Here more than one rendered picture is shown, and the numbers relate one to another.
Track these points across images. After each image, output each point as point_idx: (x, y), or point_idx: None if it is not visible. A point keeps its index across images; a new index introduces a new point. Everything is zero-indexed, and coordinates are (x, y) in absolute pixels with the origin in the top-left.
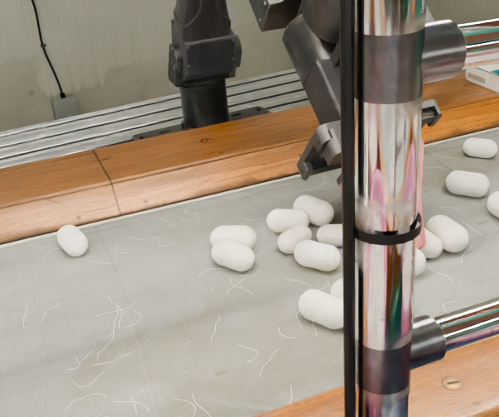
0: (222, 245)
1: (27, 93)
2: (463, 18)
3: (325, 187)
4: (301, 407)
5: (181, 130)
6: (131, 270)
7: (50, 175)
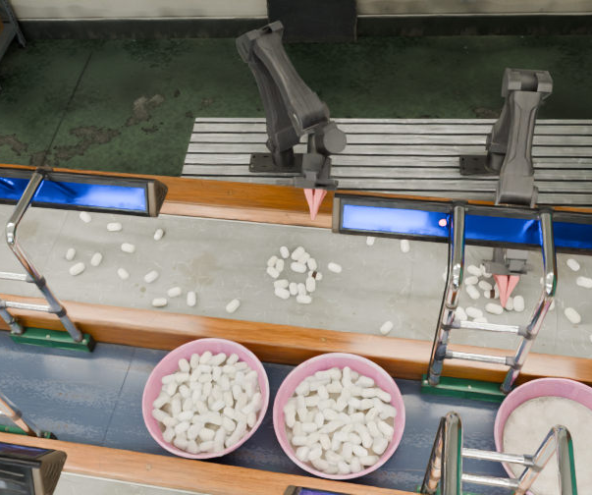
0: (446, 275)
1: None
2: None
3: None
4: (432, 344)
5: (483, 161)
6: (417, 266)
7: None
